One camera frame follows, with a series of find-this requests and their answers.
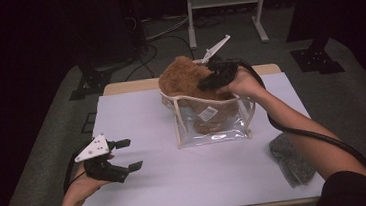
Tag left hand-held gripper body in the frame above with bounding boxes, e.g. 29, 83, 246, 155
71, 131, 131, 188

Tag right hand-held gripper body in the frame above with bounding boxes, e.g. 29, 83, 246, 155
193, 33, 242, 93

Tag brown teddy bear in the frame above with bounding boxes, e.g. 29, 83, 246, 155
155, 50, 242, 139

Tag clear plastic bag beige trim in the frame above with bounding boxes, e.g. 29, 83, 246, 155
156, 54, 260, 152

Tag grey knitted cloth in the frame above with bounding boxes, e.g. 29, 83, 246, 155
267, 130, 319, 191

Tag person's right hand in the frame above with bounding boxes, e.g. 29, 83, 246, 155
216, 65, 267, 105

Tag person's left hand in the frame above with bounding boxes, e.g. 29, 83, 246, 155
60, 159, 108, 206

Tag white table mat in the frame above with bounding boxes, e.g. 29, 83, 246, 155
68, 68, 328, 206

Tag wooden table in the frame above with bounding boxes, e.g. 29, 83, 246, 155
62, 57, 357, 206

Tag black stand base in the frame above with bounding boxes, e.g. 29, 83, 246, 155
289, 35, 347, 77
65, 55, 114, 102

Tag person's black sleeve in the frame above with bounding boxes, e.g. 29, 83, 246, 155
311, 168, 366, 206

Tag white floor cable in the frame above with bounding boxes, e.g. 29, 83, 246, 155
142, 13, 191, 42

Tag right hand-held gripper black cable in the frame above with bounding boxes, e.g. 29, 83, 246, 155
230, 46, 366, 196

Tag black floor cables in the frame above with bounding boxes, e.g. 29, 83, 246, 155
119, 11, 197, 82

